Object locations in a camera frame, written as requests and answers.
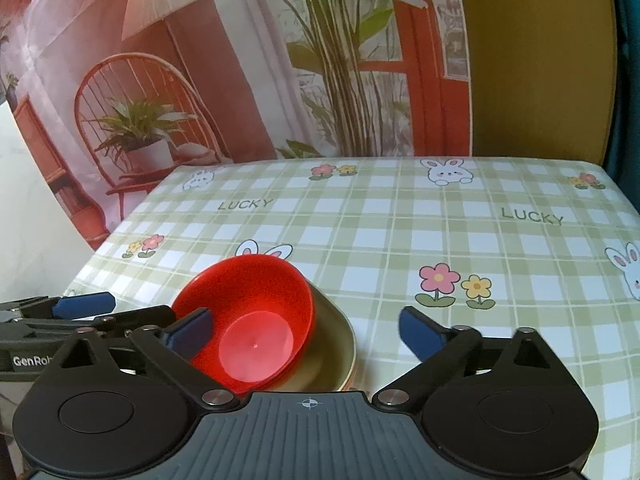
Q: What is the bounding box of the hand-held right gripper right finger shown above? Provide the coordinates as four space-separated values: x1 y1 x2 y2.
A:
370 305 568 408

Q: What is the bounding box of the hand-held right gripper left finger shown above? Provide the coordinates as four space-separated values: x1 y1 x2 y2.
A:
42 307 240 411

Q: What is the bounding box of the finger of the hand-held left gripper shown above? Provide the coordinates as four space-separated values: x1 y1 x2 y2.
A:
0 291 117 322
92 305 177 337

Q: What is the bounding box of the red plastic bowl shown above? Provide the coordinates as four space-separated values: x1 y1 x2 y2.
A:
170 255 317 396

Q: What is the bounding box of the olive gold plate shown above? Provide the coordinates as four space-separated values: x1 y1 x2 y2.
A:
267 282 358 394

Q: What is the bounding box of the green checked bunny tablecloth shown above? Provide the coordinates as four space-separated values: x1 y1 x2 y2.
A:
60 157 640 480

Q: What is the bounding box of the white panel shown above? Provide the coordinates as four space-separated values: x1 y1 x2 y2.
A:
0 102 94 307

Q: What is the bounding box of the olive wooden board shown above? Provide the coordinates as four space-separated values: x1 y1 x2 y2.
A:
450 0 618 164

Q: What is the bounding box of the teal curtain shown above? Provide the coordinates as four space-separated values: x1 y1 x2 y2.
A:
602 0 640 198

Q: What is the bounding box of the printed wall backdrop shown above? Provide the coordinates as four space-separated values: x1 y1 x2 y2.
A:
0 0 474 252

